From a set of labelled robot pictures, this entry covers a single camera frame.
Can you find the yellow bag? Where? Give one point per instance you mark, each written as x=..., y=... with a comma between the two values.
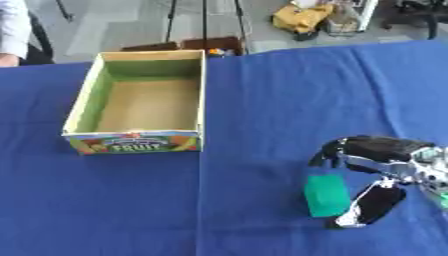
x=300, y=18

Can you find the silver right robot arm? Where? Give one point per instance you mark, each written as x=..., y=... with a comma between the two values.
x=433, y=170

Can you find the black chair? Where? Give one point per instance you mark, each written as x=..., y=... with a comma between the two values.
x=417, y=15

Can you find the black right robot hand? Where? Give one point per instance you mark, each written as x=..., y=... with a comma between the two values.
x=382, y=148

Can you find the person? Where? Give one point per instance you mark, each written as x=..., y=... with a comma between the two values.
x=13, y=30

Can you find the black tripod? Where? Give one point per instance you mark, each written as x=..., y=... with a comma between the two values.
x=204, y=23

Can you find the green rectangular block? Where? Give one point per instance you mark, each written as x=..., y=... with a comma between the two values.
x=326, y=196

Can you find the brown cardboard box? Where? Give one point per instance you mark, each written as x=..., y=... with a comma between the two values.
x=198, y=45

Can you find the white stand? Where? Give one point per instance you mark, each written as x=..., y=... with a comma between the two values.
x=356, y=15

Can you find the cardboard box with green inside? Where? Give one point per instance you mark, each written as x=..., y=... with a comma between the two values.
x=143, y=103

